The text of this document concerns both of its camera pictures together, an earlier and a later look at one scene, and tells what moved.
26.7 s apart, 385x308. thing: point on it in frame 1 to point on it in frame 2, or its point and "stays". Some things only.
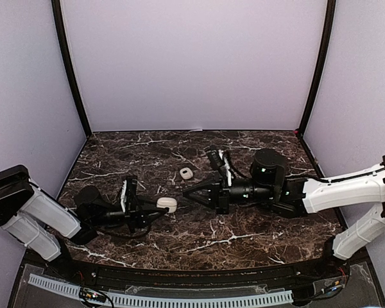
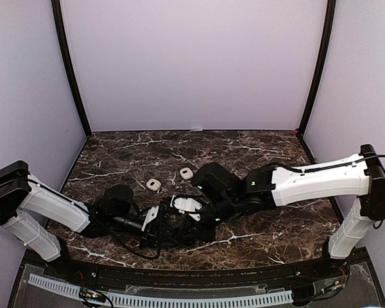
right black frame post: (319, 76) stays
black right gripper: (212, 201) to (205, 235)
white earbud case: (186, 173) stays
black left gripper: (136, 211) to (154, 227)
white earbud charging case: (167, 202) to (153, 184)
